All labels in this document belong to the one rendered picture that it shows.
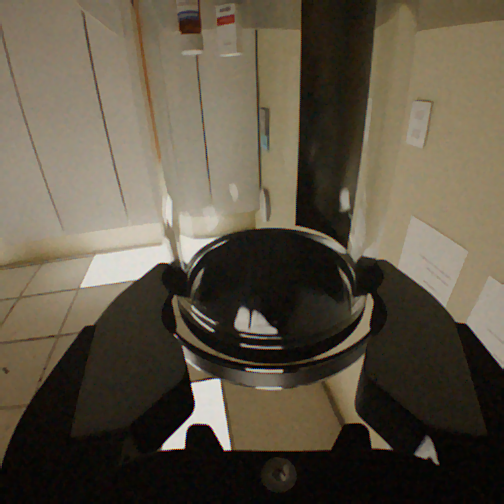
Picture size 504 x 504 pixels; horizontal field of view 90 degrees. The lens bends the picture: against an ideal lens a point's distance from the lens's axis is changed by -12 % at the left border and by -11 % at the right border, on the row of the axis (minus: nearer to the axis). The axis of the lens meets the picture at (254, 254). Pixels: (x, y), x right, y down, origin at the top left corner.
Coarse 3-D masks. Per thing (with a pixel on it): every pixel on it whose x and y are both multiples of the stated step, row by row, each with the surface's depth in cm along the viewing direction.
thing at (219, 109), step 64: (128, 0) 6; (192, 0) 5; (256, 0) 5; (320, 0) 5; (384, 0) 5; (128, 64) 8; (192, 64) 6; (256, 64) 5; (320, 64) 5; (384, 64) 6; (192, 128) 7; (256, 128) 6; (320, 128) 6; (384, 128) 7; (192, 192) 8; (256, 192) 7; (320, 192) 7; (384, 192) 8; (192, 256) 9; (256, 256) 8; (320, 256) 8; (192, 320) 11; (256, 320) 9; (320, 320) 10
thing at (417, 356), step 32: (384, 288) 10; (416, 288) 10; (384, 320) 8; (416, 320) 8; (448, 320) 8; (384, 352) 7; (416, 352) 7; (448, 352) 7; (384, 384) 6; (416, 384) 6; (448, 384) 6; (384, 416) 6; (416, 416) 5; (448, 416) 5; (480, 416) 5
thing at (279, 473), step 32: (192, 448) 5; (352, 448) 5; (96, 480) 4; (128, 480) 4; (160, 480) 4; (192, 480) 4; (224, 480) 4; (256, 480) 4; (288, 480) 4; (320, 480) 4; (352, 480) 4; (384, 480) 4; (416, 480) 4; (448, 480) 4
